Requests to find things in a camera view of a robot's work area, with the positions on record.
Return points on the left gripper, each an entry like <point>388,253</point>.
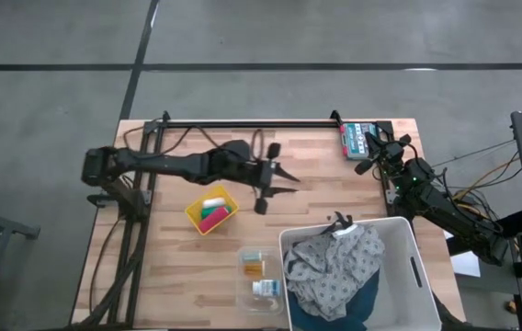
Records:
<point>265,177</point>

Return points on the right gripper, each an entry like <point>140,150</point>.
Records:
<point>389,154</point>

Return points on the red bandage roll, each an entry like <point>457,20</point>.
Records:
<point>213,220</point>

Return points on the grey patterned cloth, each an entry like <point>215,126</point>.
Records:
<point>330,271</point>

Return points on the white pill bottle blue label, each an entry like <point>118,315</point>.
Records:
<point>266,288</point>

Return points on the blue cloth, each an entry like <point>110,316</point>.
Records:
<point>357,308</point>

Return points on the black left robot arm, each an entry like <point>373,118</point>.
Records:
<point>169,163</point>

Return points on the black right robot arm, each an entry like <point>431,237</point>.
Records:
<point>445,207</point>

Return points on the small orange medicine bottle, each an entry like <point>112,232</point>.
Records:
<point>254,269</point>

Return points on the green first aid kit box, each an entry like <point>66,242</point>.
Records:
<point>355,140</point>

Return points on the white gauze roll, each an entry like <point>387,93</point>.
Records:
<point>214,202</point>

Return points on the teal bandage roll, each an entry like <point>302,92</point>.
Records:
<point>206,212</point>

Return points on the yellow plastic basket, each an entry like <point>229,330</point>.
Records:
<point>194,213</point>

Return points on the clear plastic container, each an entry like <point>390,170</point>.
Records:
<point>259,299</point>

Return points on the white perforated plastic basket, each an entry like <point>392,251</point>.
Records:
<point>408,276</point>

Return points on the white paper sheet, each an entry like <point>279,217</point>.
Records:
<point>468,264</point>

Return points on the black aluminium table frame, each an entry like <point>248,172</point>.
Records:
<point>242,124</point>

